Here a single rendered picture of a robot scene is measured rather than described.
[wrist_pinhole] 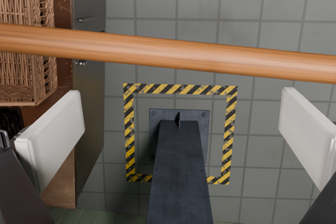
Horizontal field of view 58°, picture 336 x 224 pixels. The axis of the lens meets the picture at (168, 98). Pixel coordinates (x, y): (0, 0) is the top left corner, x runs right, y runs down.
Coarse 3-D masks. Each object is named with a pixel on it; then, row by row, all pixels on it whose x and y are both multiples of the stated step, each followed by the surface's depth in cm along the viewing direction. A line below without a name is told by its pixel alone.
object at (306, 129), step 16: (288, 96) 18; (288, 112) 18; (304, 112) 15; (320, 112) 15; (288, 128) 18; (304, 128) 15; (320, 128) 14; (288, 144) 18; (304, 144) 15; (320, 144) 14; (304, 160) 15; (320, 160) 14; (320, 176) 14
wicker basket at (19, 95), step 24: (0, 0) 89; (24, 0) 89; (48, 0) 86; (24, 24) 91; (48, 24) 87; (0, 72) 96; (24, 72) 96; (48, 72) 90; (0, 96) 86; (24, 96) 87; (48, 96) 91
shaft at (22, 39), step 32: (0, 32) 30; (32, 32) 30; (64, 32) 30; (96, 32) 31; (160, 64) 31; (192, 64) 30; (224, 64) 30; (256, 64) 30; (288, 64) 30; (320, 64) 30
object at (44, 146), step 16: (64, 96) 18; (80, 96) 20; (48, 112) 16; (64, 112) 17; (80, 112) 20; (32, 128) 14; (48, 128) 15; (64, 128) 17; (80, 128) 20; (16, 144) 13; (32, 144) 13; (48, 144) 15; (64, 144) 17; (32, 160) 14; (48, 160) 15; (32, 176) 14; (48, 176) 15
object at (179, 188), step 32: (128, 96) 159; (128, 128) 165; (160, 128) 151; (192, 128) 152; (224, 128) 163; (128, 160) 171; (160, 160) 122; (192, 160) 122; (224, 160) 169; (160, 192) 102; (192, 192) 102
